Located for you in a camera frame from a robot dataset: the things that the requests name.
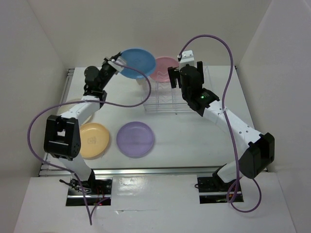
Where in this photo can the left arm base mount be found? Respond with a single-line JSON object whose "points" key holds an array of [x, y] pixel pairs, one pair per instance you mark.
{"points": [[100, 194]]}

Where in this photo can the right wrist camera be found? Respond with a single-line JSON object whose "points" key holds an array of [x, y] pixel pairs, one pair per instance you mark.
{"points": [[186, 58]]}

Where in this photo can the cream plate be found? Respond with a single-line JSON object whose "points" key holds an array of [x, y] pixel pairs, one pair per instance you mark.
{"points": [[65, 108]]}

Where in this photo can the purple plate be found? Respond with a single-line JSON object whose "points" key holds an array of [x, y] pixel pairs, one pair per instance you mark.
{"points": [[135, 139]]}

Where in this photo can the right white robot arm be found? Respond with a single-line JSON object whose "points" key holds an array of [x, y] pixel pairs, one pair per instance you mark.
{"points": [[255, 150]]}

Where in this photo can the white wire dish rack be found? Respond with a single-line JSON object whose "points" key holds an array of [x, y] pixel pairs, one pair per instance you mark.
{"points": [[163, 99]]}

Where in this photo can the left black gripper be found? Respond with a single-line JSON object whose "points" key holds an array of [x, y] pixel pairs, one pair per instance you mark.
{"points": [[106, 59]]}

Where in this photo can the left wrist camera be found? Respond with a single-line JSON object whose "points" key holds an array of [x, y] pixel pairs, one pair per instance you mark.
{"points": [[118, 64]]}

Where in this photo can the pink plate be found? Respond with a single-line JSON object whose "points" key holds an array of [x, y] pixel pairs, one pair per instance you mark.
{"points": [[160, 73]]}

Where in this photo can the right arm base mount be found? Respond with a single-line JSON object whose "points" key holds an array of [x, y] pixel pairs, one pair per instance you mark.
{"points": [[211, 190]]}

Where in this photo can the white cutlery holder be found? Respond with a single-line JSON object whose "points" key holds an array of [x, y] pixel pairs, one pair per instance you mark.
{"points": [[140, 81]]}

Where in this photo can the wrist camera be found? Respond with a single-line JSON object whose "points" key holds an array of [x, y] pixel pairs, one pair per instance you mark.
{"points": [[186, 58], [118, 64]]}

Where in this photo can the blue plate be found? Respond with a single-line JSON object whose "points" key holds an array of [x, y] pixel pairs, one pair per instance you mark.
{"points": [[139, 59]]}

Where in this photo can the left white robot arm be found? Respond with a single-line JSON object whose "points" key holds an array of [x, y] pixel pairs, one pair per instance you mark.
{"points": [[62, 134]]}

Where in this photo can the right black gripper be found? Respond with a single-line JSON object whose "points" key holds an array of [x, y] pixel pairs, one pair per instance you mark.
{"points": [[174, 73]]}

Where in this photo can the orange plate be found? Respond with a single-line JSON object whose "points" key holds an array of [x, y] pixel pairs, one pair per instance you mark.
{"points": [[94, 140]]}

